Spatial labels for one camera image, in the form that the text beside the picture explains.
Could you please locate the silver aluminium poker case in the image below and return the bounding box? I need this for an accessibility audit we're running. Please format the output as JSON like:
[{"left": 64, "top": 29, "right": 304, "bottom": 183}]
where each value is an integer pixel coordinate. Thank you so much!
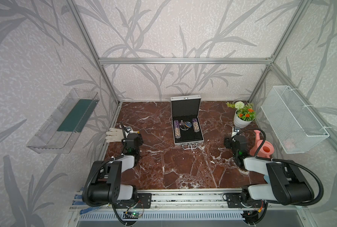
[{"left": 170, "top": 95, "right": 204, "bottom": 150}]

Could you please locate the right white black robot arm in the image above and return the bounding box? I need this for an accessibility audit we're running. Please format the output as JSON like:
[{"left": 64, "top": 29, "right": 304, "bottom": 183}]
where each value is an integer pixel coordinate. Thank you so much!
[{"left": 224, "top": 127, "right": 325, "bottom": 208}]

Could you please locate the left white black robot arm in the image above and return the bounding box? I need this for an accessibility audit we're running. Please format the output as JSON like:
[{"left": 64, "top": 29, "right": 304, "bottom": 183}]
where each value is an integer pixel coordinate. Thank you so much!
[{"left": 82, "top": 133, "right": 143, "bottom": 207}]

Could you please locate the left purple poker chip row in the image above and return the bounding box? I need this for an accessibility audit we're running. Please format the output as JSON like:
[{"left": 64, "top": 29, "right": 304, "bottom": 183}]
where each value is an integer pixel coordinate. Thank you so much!
[{"left": 174, "top": 120, "right": 181, "bottom": 139}]

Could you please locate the purple poker chip row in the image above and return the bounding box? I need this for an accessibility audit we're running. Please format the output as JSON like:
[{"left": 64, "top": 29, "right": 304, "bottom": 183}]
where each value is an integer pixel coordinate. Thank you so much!
[
  {"left": 192, "top": 118, "right": 200, "bottom": 132},
  {"left": 174, "top": 120, "right": 181, "bottom": 139}
]

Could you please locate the right purple poker chip row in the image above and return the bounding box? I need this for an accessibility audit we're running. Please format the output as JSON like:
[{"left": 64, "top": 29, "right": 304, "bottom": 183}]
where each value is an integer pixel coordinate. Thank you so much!
[{"left": 192, "top": 118, "right": 200, "bottom": 132}]

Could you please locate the loose poker chips pile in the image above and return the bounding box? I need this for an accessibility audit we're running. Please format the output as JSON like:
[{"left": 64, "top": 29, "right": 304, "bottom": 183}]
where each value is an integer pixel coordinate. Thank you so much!
[{"left": 179, "top": 121, "right": 193, "bottom": 131}]

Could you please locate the white work glove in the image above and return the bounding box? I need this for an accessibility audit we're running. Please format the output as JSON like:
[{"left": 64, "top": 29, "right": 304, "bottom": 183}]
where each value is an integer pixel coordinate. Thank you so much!
[{"left": 105, "top": 128, "right": 128, "bottom": 143}]

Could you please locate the pink watering can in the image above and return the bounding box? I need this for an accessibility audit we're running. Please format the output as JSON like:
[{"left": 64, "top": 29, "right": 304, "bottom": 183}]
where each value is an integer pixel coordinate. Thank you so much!
[{"left": 249, "top": 130, "right": 275, "bottom": 158}]

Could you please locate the potted artificial flower plant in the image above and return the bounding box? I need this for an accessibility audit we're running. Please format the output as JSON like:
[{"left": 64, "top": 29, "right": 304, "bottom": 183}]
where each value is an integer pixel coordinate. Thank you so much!
[{"left": 226, "top": 101, "right": 256, "bottom": 129}]

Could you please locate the green circuit board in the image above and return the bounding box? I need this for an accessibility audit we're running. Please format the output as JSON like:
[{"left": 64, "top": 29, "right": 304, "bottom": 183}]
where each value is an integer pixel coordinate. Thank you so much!
[{"left": 124, "top": 211, "right": 143, "bottom": 219}]

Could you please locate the blue dotted work glove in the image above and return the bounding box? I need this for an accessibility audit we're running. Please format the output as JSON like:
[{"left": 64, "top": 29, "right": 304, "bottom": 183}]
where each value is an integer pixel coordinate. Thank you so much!
[{"left": 72, "top": 194, "right": 101, "bottom": 215}]

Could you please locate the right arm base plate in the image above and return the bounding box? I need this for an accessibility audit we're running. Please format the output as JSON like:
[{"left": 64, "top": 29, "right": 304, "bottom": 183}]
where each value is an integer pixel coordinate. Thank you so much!
[{"left": 223, "top": 192, "right": 264, "bottom": 210}]

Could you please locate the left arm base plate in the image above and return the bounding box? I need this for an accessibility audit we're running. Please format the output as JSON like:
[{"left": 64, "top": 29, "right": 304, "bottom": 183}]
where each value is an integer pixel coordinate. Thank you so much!
[{"left": 114, "top": 193, "right": 152, "bottom": 209}]

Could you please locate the white wire mesh basket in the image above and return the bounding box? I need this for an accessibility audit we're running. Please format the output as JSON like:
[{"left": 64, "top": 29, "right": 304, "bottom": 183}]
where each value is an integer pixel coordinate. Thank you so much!
[{"left": 261, "top": 86, "right": 329, "bottom": 154}]

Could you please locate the clear plastic wall shelf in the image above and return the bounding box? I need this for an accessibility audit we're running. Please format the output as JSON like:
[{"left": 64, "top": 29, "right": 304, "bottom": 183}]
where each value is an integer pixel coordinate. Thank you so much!
[{"left": 26, "top": 89, "right": 100, "bottom": 154}]

